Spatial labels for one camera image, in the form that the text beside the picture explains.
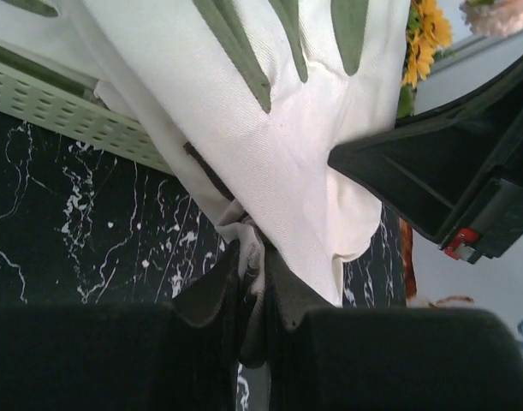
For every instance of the small sunflower pot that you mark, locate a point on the small sunflower pot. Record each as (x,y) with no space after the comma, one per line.
(428,37)

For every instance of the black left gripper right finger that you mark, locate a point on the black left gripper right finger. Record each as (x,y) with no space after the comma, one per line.
(327,358)

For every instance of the artificial flower bouquet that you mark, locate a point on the artificial flower bouquet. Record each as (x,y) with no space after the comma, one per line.
(493,18)

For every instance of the white glove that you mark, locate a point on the white glove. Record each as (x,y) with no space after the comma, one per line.
(246,99)

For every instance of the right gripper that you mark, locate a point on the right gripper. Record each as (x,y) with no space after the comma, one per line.
(454,173)

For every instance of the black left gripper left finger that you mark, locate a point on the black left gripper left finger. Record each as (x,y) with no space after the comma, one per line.
(179,355)

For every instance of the pale green storage basket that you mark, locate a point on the pale green storage basket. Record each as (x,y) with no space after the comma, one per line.
(36,94)

